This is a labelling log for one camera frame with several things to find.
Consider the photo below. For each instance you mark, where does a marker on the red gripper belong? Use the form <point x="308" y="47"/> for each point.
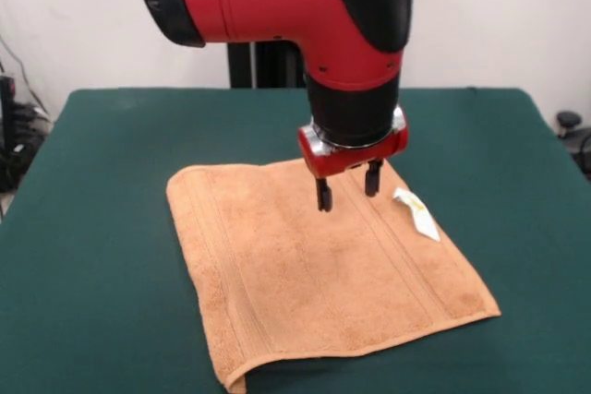
<point x="355" y="158"/>

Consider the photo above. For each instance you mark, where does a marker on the orange terry towel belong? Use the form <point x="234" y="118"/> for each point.
<point x="300" y="274"/>

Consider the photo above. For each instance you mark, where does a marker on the black office chair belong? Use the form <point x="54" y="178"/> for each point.
<point x="572" y="131"/>

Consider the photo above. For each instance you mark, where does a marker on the dark green table cloth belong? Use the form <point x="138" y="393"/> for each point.
<point x="92" y="274"/>

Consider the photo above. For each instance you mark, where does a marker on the black electronics box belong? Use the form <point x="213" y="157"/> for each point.
<point x="5" y="99"/>

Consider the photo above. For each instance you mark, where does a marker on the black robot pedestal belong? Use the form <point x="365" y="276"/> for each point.
<point x="268" y="66"/>

